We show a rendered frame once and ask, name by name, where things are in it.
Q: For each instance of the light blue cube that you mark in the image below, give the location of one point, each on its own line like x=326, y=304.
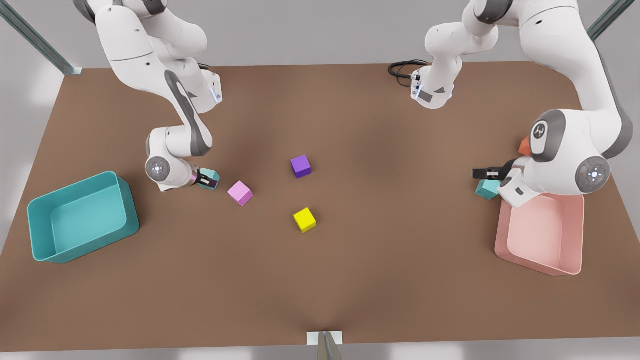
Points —
x=487, y=190
x=212, y=174

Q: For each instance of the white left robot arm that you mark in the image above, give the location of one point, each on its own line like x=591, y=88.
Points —
x=555, y=45

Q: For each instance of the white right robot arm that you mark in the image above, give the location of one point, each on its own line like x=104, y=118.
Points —
x=150, y=55

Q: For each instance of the pink cube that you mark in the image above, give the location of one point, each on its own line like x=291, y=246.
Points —
x=240, y=193

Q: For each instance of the orange cube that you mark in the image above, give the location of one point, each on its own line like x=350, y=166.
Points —
x=524, y=147

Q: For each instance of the pink plastic bin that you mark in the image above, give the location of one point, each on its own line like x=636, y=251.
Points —
x=545, y=237

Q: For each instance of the purple cube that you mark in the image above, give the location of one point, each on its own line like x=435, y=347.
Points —
x=300, y=166

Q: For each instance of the yellow cube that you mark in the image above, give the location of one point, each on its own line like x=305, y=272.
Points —
x=304, y=220

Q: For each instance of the teal plastic bin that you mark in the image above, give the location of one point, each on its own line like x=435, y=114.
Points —
x=80, y=220

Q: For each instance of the silver frame post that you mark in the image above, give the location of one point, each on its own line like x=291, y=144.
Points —
x=37, y=42
x=607, y=19
x=327, y=346

